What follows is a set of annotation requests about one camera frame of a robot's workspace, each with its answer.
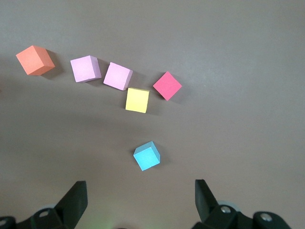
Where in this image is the blue foam cube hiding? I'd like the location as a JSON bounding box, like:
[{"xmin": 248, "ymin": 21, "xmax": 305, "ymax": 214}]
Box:
[{"xmin": 132, "ymin": 140, "xmax": 161, "ymax": 172}]

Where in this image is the orange foam cube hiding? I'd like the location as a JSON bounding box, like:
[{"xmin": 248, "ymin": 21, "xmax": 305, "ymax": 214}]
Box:
[{"xmin": 15, "ymin": 45, "xmax": 56, "ymax": 76}]

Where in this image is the pink foam cube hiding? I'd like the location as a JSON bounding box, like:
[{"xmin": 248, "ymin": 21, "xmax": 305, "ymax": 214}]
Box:
[
  {"xmin": 70, "ymin": 55, "xmax": 102, "ymax": 83},
  {"xmin": 103, "ymin": 62, "xmax": 133, "ymax": 91}
]

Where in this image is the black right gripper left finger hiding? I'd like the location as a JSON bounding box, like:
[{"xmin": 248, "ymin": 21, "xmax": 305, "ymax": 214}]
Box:
[{"xmin": 16, "ymin": 180, "xmax": 88, "ymax": 229}]

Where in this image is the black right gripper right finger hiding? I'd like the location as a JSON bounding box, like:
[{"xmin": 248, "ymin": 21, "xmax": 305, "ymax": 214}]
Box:
[{"xmin": 192, "ymin": 179, "xmax": 293, "ymax": 229}]

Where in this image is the yellow foam cube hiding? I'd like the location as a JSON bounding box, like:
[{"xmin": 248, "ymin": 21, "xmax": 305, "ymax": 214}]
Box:
[{"xmin": 125, "ymin": 87, "xmax": 150, "ymax": 114}]

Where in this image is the red foam cube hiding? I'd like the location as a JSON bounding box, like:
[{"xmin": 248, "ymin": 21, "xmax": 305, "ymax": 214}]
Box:
[{"xmin": 152, "ymin": 71, "xmax": 183, "ymax": 101}]

